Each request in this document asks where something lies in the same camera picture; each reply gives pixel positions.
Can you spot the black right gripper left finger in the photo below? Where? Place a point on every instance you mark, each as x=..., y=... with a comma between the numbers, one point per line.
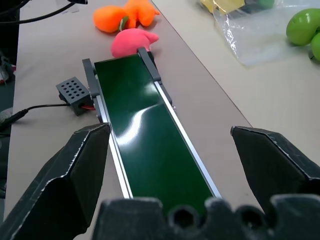
x=62, y=180

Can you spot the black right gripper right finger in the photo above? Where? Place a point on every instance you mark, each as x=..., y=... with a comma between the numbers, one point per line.
x=275, y=165

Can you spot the green conveyor belt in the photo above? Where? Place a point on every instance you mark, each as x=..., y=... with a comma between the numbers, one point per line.
x=147, y=130

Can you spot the green plush toy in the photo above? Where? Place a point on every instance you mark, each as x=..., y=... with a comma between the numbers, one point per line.
x=303, y=28

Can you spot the pink plush toy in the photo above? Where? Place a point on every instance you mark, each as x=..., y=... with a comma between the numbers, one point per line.
x=131, y=42

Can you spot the yellow plush toy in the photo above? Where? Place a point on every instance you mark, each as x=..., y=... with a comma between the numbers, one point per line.
x=222, y=4

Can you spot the orange plush toy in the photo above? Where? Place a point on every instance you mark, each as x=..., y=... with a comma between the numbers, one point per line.
x=125, y=15

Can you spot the grey perforated control box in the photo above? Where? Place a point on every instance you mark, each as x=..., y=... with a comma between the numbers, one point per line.
x=73, y=96

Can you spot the clear plastic bag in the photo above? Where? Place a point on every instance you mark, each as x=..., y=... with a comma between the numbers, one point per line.
x=255, y=32

